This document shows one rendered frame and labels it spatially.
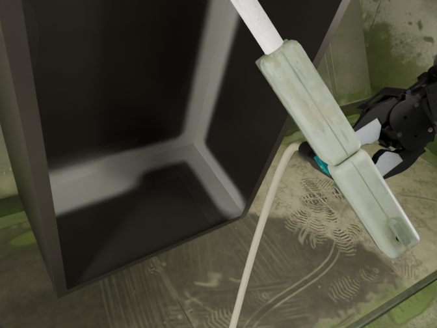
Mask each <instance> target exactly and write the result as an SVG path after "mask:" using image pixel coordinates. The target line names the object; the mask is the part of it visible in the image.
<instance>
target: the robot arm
mask: <svg viewBox="0 0 437 328"><path fill-rule="evenodd" d="M417 79H418V82H416V83H415V84H413V85H412V86H411V87H409V88H408V89H398V88H392V87H384V88H383V89H382V90H380V91H379V92H377V93H376V94H375V95H374V96H372V97H370V99H368V100H367V101H365V102H364V103H363V104H361V105H360V106H358V107H357V110H360V111H361V114H360V117H359V119H358V120H357V122H356V123H355V125H354V126H353V127H352V128H353V130H354V132H355V134H356V135H357V136H358V138H359V140H360V144H361V145H360V146H362V145H364V144H372V143H373V142H375V141H377V140H378V141H379V146H382V147H384V148H385V149H380V150H378V151H377V152H376V153H375V154H374V155H373V157H371V159H372V161H373V163H374V164H375V166H376V167H377V169H378V171H379V172H380V174H381V175H382V177H383V179H384V180H385V179H387V178H389V177H392V176H395V175H396V174H399V173H401V172H403V171H405V170H406V169H408V168H409V167H411V166H412V165H413V164H414V163H415V162H416V160H417V159H418V157H419V156H420V155H421V154H423V153H425V152H426V150H425V149H424V147H426V146H427V144H428V143H429V142H430V141H431V142H433V141H434V138H435V134H436V135H437V55H436V56H435V58H434V64H433V66H431V67H430V68H429V69H428V72H423V73H422V74H421V75H419V76H418V77H417ZM379 94H380V95H381V96H380V97H379V98H377V99H376V100H375V101H373V102H372V103H370V104H369V105H367V103H369V102H370V101H371V100H373V99H374V98H376V97H377V96H378V95H379ZM390 146H392V147H393V148H395V149H396V150H394V151H392V150H391V148H388V147H390ZM400 148H401V149H400Z"/></svg>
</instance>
